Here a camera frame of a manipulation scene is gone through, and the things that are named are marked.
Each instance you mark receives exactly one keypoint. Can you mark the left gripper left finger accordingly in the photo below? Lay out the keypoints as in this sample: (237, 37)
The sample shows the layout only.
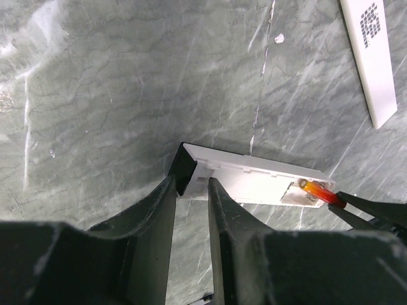
(122, 260)

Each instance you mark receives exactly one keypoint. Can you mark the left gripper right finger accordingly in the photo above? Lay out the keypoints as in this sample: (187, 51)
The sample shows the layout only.
(255, 264)

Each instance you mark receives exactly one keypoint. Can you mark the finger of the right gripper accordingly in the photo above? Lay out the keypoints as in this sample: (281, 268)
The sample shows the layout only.
(354, 221)
(392, 214)

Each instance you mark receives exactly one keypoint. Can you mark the red orange battery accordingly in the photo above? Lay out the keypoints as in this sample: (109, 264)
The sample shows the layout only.
(321, 193)

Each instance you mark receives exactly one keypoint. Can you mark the white remote control body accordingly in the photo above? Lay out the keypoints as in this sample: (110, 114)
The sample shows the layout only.
(246, 179)

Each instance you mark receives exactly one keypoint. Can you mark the white remote battery cover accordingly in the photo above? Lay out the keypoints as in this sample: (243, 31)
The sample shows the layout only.
(367, 30)

